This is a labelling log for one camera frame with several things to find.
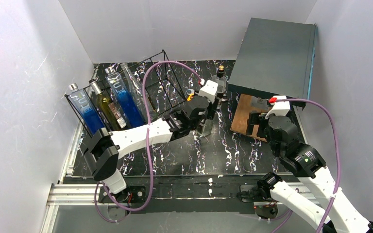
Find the aluminium frame rail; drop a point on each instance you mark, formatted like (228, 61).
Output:
(67, 194)

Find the clear bottle with gold rim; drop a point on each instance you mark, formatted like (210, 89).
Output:
(206, 125)

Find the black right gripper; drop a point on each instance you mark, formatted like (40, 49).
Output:
(258, 115)

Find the blue square glass bottle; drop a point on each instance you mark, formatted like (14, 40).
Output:
(124, 97)

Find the clear bottle with black cap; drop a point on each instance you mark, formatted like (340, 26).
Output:
(220, 79)

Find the dark green wine bottle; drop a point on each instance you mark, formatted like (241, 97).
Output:
(108, 108)

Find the yellow tape measure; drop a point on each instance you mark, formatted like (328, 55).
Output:
(190, 93)

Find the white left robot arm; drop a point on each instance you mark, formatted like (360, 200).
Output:
(106, 148)

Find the metal bracket with knob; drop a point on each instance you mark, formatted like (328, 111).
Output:
(259, 103)

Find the blue bottle with silver cap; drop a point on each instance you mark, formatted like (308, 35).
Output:
(81, 102)

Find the grey metal box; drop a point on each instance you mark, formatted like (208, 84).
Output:
(275, 58)

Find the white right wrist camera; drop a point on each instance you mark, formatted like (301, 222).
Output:
(280, 106)

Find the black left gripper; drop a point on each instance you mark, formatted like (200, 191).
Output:
(211, 107)

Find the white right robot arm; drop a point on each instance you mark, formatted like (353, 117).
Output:
(333, 213)

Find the black wire wine rack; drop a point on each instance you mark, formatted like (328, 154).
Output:
(164, 85)

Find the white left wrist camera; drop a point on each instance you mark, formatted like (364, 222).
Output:
(209, 90)

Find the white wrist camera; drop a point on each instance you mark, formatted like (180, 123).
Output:
(209, 90)
(280, 106)

